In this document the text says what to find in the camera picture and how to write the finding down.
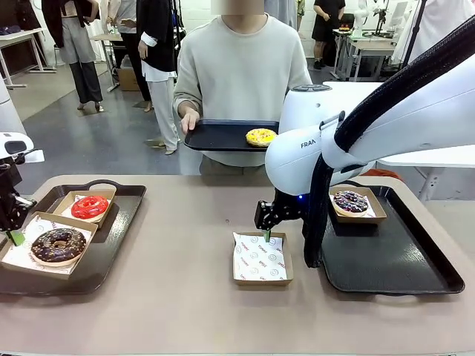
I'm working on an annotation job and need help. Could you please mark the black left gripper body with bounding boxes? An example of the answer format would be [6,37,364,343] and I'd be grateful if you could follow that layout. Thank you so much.
[0,158,20,205]

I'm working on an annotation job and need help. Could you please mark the person's right hand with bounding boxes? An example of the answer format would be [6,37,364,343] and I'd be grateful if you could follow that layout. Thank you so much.
[180,110,201,134]

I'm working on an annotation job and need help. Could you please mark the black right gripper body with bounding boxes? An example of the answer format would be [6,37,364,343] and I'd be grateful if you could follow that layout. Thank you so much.
[274,187,311,224]

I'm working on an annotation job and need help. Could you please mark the black serving tray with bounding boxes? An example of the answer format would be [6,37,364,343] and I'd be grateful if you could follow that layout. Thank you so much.
[184,119,281,152]

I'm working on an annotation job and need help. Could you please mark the purple glazed donut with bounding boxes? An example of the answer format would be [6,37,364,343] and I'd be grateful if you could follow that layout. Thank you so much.
[332,189,370,218]

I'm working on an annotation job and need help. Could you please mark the red glazed donut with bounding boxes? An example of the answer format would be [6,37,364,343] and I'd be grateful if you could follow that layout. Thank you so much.
[71,195,110,220]

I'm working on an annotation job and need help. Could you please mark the dark brown tray with handles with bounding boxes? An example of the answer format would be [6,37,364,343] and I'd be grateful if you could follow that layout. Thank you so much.
[0,179,148,297]

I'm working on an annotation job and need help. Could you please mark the thick black cable hose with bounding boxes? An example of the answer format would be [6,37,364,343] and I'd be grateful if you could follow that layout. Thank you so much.
[302,16,475,270]

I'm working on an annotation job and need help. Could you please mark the orange stool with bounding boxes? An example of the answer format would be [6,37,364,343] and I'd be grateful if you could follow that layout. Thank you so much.
[365,168,404,182]

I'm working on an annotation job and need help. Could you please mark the white workshop table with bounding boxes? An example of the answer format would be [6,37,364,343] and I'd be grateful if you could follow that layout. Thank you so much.
[0,27,56,88]

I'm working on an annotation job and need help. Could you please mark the large white table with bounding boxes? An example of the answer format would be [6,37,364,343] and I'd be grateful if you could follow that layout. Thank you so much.
[322,81,475,201]

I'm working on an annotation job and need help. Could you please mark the chocolate sprinkled donut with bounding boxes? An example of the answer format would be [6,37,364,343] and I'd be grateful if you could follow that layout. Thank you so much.
[30,228,88,268]

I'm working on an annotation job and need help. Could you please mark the black rectangular tray with handles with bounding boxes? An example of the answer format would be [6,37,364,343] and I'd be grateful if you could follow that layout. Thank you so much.
[318,179,466,297]

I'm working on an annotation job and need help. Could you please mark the white hanging fabric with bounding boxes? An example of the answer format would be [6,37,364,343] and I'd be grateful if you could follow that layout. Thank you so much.
[389,0,475,66]

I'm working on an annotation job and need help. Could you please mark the grey-framed workbench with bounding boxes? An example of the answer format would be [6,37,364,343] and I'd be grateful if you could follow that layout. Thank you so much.
[333,29,398,81]

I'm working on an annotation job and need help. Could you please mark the shallow brown cardboard box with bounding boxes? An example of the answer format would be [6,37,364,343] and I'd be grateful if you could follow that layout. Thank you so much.
[329,186,387,225]
[232,231,295,286]
[53,188,117,228]
[0,211,99,280]

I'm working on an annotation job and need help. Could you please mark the yellow glazed donut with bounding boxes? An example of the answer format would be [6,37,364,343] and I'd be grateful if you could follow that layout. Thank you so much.
[245,128,278,148]

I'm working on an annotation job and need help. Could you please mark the white flat wrist plate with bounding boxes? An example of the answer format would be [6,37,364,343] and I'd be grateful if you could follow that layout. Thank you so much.
[16,149,45,164]

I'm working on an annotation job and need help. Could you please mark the bystander in grey trousers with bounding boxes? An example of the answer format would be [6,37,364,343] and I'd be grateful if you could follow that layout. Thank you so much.
[41,0,105,112]

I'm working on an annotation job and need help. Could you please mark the bystander in black trousers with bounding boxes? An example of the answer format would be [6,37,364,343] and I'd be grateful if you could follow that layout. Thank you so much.
[107,0,153,112]

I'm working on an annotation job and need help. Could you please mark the person's right forearm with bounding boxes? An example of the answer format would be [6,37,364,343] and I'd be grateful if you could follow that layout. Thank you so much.
[172,87,204,114]

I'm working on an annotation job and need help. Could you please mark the person in beige sweater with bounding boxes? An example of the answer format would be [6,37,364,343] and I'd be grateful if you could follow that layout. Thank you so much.
[172,0,313,176]

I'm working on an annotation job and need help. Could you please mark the bystander in black clothes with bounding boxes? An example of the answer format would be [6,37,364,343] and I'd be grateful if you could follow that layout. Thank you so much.
[311,0,347,71]

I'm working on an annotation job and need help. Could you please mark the small white-framed table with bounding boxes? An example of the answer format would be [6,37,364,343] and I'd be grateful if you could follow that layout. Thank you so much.
[91,32,125,93]

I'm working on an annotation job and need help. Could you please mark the black stand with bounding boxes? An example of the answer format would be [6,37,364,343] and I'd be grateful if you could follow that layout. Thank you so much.
[370,0,395,39]

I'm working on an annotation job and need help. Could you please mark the bystander in white trousers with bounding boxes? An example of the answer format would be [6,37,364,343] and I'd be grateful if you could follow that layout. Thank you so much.
[136,0,183,156]

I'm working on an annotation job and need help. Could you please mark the brown cardboard carton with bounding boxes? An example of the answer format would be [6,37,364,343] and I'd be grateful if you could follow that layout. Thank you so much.
[117,67,142,93]

